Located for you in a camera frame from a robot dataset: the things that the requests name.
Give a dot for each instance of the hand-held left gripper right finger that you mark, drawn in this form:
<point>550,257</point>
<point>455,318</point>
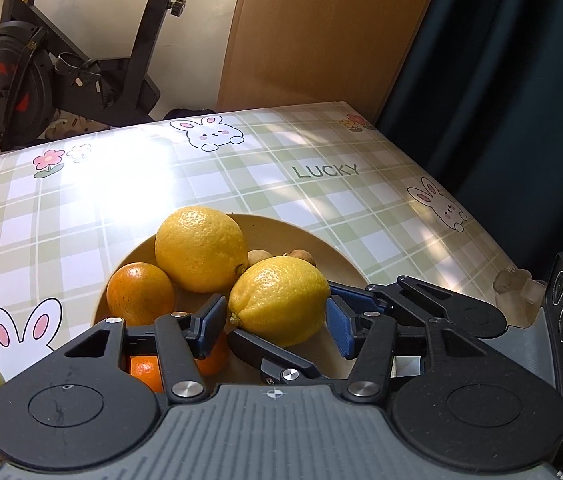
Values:
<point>340,325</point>

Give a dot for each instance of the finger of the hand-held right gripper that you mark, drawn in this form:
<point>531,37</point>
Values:
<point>261,350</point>
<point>411,290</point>

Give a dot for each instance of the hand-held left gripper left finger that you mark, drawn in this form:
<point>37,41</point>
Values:
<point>211,322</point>

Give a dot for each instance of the small orange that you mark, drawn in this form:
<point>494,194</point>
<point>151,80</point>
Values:
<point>215,357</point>
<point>140,293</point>
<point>147,370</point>

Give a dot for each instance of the yellow lemon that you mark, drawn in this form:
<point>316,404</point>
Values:
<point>201,250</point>
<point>279,300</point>

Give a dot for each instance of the small brown longan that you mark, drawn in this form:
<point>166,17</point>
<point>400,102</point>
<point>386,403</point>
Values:
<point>301,258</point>
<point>260,259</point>

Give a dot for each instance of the cream round plate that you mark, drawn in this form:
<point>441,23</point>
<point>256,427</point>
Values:
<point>311,240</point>

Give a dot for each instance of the clear table corner guard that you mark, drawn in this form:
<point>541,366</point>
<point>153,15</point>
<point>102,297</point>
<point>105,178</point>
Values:
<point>519,287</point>

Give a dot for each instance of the green plaid bunny tablecloth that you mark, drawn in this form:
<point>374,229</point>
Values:
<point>261,170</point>

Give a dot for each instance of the dark shoe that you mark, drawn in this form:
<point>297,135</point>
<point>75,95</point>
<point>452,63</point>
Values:
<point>189,112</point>

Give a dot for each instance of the dark curtain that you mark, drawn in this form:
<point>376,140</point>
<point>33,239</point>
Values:
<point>511,85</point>

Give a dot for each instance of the beige sandal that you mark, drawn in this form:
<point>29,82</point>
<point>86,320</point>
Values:
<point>74,127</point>

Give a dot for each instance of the black exercise bike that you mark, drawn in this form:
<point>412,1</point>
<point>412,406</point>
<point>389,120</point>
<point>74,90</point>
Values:
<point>111,80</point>

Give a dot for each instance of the wooden board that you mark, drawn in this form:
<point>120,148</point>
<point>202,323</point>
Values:
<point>321,35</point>

